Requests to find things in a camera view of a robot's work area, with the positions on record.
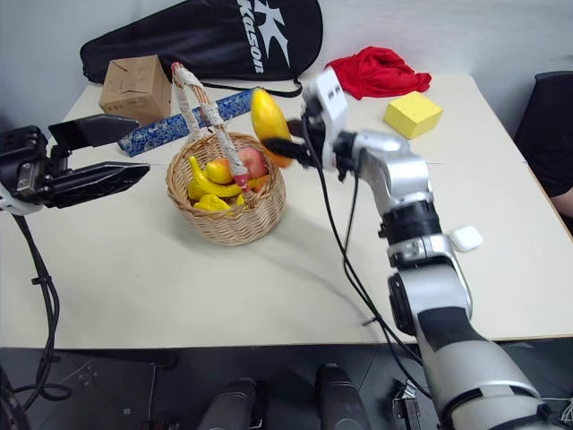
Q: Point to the white earbuds case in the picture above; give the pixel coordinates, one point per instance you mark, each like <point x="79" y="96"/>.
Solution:
<point x="466" y="238"/>

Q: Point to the dark rounded shape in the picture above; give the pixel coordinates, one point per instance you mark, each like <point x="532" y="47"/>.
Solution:
<point x="340" y="398"/>
<point x="233" y="403"/>

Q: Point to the yellow red apple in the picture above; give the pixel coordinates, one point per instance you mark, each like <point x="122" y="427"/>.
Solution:
<point x="219" y="170"/>

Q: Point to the orange fruit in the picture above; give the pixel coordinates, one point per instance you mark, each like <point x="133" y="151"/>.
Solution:
<point x="260" y="182"/>

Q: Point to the blue patterned long box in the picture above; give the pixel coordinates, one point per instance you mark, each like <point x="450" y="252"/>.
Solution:
<point x="156" y="132"/>

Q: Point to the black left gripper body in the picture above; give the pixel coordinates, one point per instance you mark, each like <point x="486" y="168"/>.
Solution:
<point x="22" y="170"/>

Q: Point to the metal clamp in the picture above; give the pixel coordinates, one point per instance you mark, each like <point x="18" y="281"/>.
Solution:
<point x="406" y="405"/>

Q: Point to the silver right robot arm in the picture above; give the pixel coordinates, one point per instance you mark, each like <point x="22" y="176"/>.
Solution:
<point x="430" y="286"/>

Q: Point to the person in black clothes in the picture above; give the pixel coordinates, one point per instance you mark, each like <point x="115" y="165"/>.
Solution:
<point x="548" y="134"/>

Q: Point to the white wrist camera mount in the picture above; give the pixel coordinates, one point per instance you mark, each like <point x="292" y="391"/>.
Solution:
<point x="331" y="96"/>
<point x="8" y="202"/>

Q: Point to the pink red peach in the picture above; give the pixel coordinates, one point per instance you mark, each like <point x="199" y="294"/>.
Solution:
<point x="254" y="162"/>

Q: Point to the yellow orange mango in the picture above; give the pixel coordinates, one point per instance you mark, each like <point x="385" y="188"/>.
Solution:
<point x="268" y="116"/>

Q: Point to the yellow star fruit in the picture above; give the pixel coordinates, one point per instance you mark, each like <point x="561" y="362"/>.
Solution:
<point x="212" y="203"/>

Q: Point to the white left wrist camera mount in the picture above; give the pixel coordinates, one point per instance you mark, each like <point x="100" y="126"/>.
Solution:
<point x="8" y="202"/>

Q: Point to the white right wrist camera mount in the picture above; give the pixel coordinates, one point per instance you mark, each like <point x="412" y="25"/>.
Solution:
<point x="331" y="96"/>

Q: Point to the red cloth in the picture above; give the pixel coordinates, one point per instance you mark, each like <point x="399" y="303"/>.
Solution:
<point x="380" y="71"/>

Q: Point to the brown cardboard box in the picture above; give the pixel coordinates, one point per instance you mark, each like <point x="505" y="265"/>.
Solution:
<point x="134" y="87"/>

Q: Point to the yellow banana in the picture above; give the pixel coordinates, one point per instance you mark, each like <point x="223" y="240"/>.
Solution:
<point x="203" y="181"/>

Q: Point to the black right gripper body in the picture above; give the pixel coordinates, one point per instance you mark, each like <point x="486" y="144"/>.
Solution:
<point x="318" y="134"/>

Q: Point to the black racket bag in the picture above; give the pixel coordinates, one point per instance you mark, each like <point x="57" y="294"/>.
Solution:
<point x="210" y="40"/>

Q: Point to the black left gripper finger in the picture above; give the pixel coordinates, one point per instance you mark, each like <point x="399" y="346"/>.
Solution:
<point x="94" y="130"/>
<point x="98" y="177"/>

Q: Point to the yellow sponge block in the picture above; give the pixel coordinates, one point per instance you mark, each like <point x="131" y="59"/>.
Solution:
<point x="412" y="114"/>

